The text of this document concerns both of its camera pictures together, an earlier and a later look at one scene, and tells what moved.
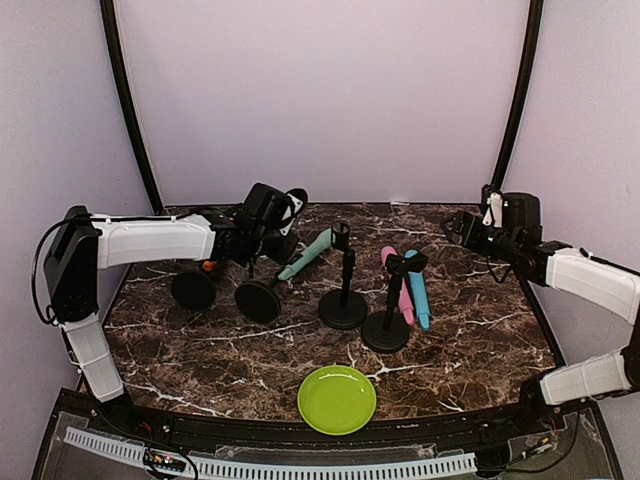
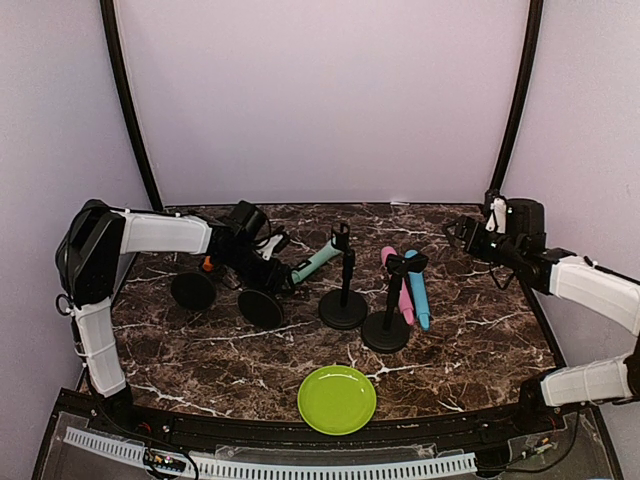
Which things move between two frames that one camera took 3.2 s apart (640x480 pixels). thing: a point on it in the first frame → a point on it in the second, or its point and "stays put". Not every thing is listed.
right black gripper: x=470 y=241 stays put
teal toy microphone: x=322 y=242 → x=328 y=252
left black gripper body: x=280 y=255 → x=264 y=279
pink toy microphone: x=405 y=302 stays put
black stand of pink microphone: x=343 y=309 stays put
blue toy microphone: x=420 y=295 stays put
